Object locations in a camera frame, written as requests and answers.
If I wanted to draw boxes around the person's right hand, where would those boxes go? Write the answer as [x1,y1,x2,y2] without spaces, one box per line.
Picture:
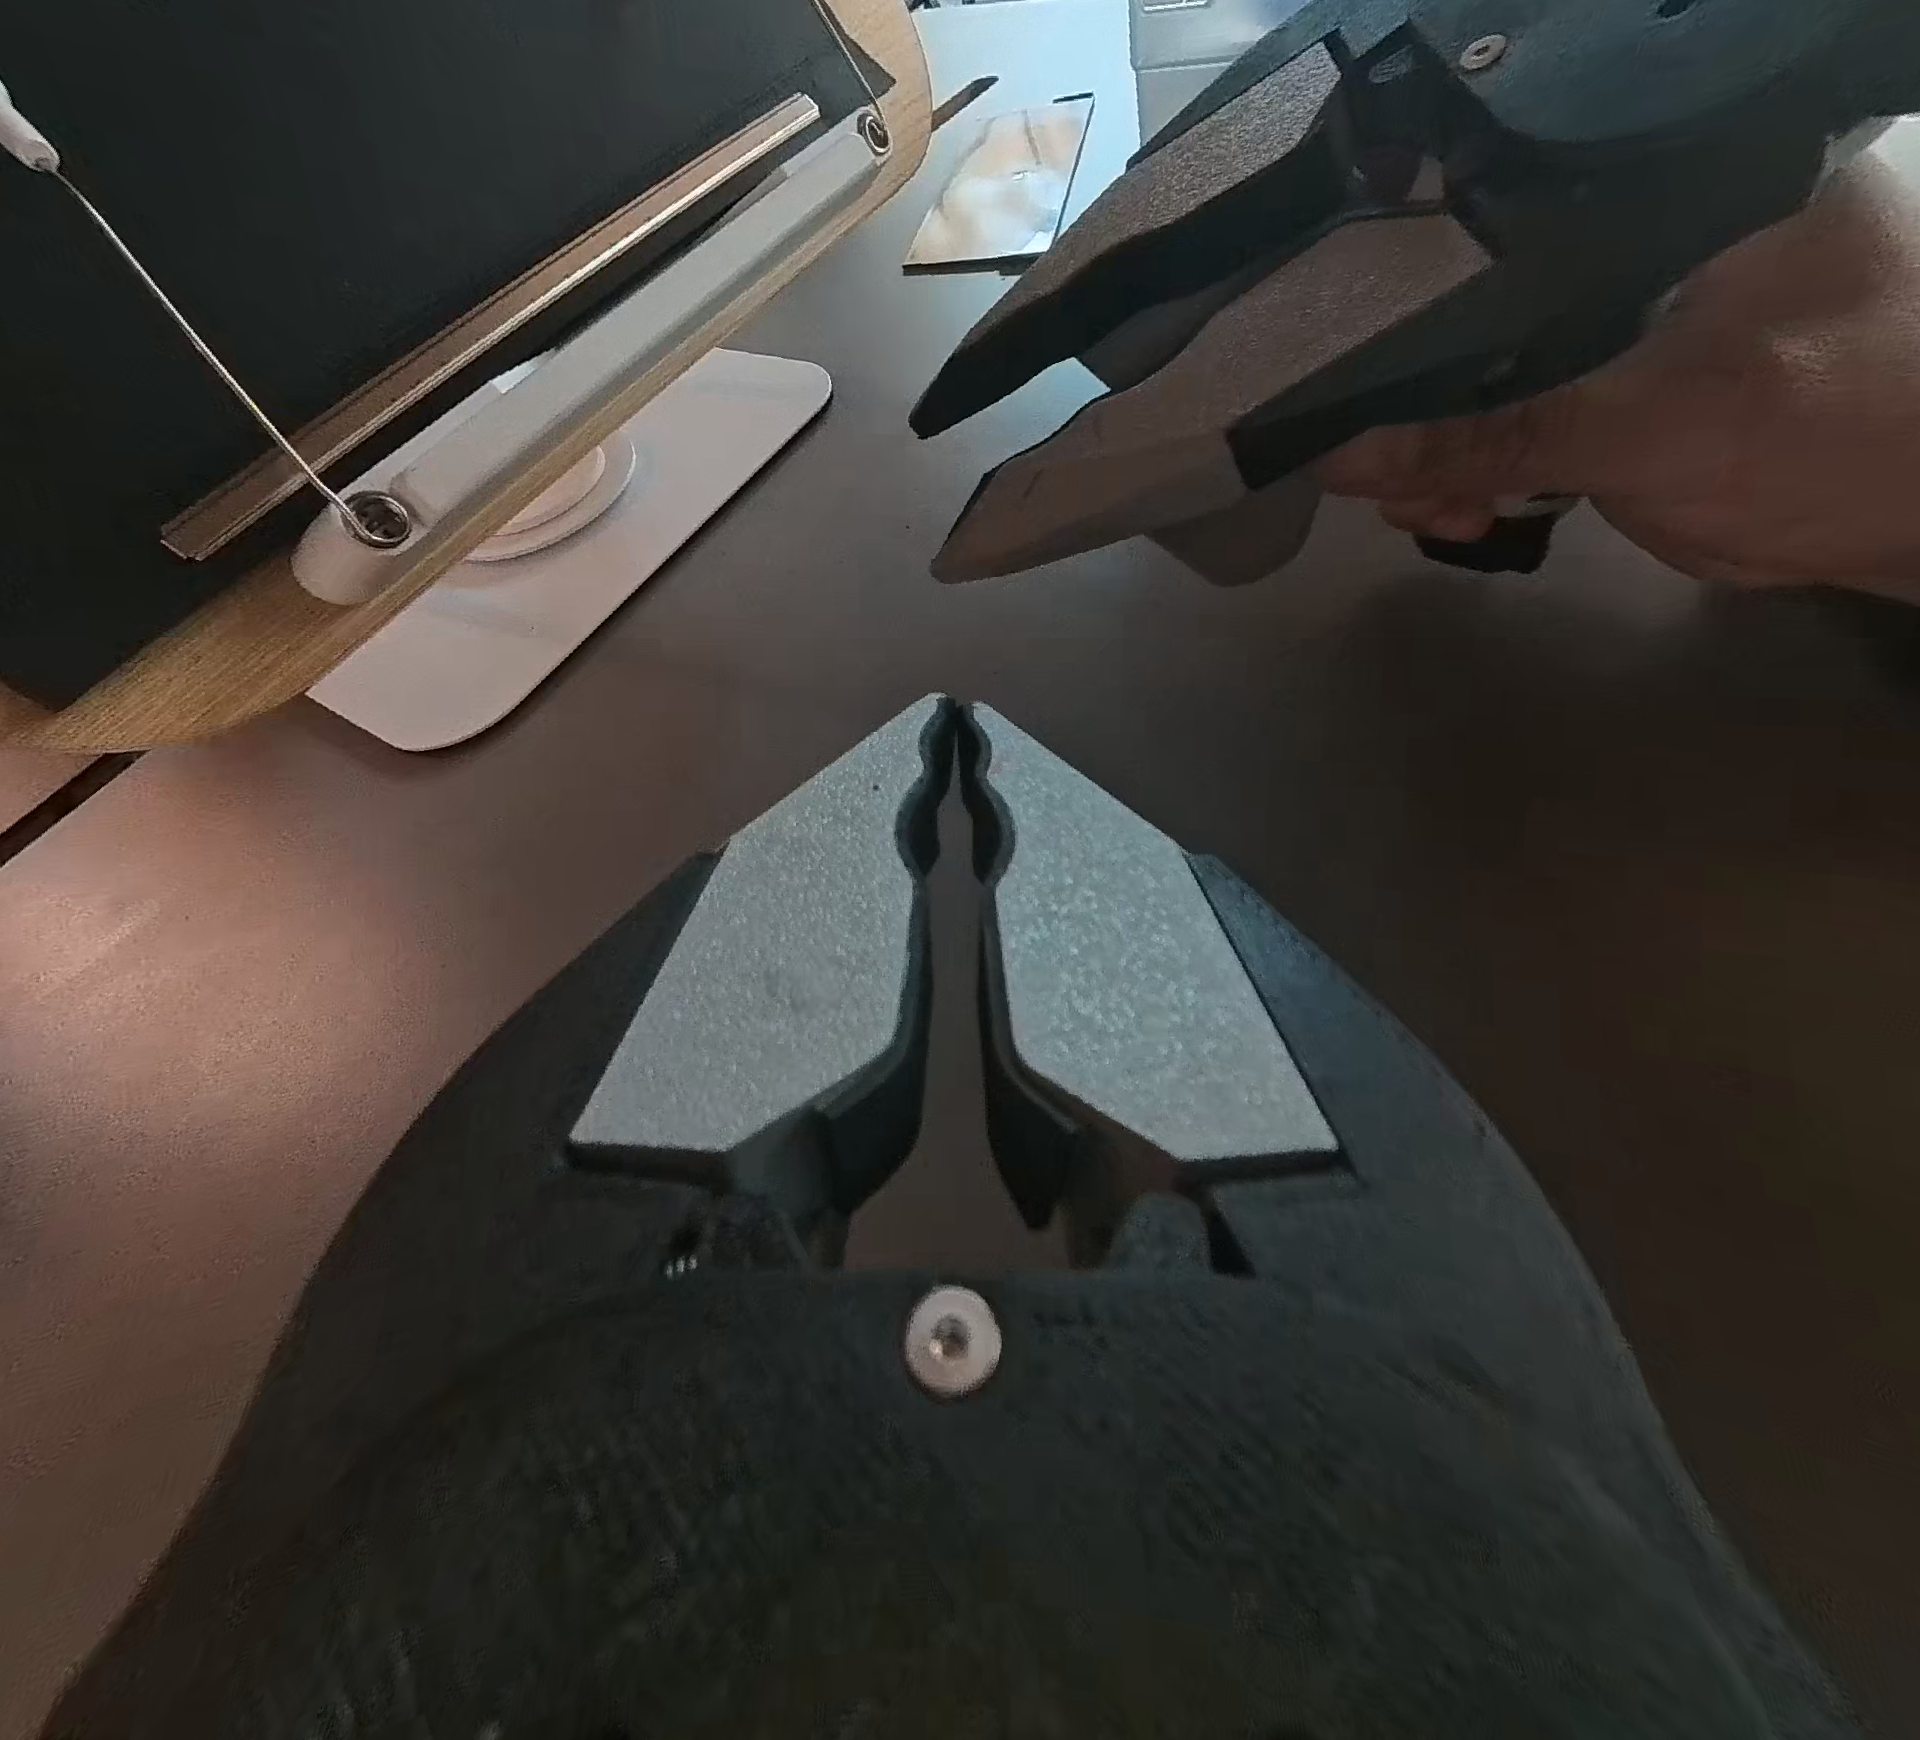
[1327,152,1920,605]

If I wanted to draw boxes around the silver reflective sheet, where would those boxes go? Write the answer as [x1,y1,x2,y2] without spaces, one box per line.
[899,95,1096,274]

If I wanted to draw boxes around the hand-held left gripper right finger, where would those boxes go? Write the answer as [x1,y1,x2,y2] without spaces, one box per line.
[960,697,1345,1233]

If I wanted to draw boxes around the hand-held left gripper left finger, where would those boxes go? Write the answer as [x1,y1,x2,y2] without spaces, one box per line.
[567,694,963,1235]

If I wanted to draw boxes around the black board with wooden frame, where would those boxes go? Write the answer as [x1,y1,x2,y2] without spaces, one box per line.
[0,0,937,756]

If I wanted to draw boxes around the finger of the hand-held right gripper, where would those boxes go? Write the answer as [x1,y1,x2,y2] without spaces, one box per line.
[930,216,1501,588]
[907,42,1362,442]

